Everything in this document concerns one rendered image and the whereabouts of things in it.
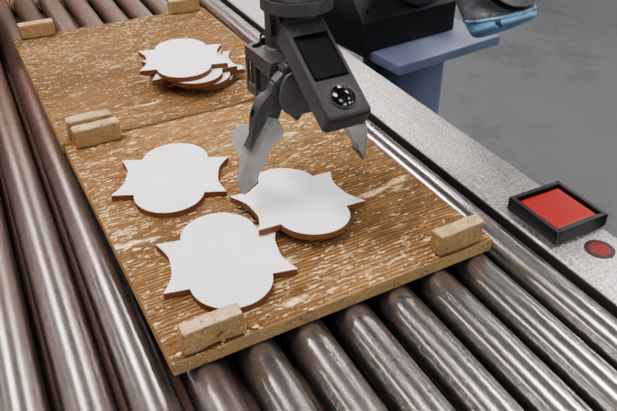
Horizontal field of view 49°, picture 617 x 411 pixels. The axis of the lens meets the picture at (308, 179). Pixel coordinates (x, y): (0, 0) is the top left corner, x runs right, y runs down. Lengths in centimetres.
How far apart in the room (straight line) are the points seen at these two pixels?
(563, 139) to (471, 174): 209
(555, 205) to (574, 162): 199
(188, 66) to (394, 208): 41
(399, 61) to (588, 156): 167
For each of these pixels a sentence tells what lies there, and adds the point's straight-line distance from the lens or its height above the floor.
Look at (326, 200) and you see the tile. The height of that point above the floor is 95.
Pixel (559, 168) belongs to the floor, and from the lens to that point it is 274.
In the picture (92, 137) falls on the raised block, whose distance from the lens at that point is 90.
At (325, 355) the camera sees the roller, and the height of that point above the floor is 92.
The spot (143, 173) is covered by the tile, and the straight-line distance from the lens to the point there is 81.
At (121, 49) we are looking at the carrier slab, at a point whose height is 94.
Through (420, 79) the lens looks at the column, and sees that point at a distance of 139.
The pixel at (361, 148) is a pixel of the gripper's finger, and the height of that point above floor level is 99.
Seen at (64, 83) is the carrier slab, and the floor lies 94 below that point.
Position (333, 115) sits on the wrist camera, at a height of 109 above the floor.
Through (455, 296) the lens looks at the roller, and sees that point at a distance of 68.
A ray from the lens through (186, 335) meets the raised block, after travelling 58.
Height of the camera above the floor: 137
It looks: 33 degrees down
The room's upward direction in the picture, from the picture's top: straight up
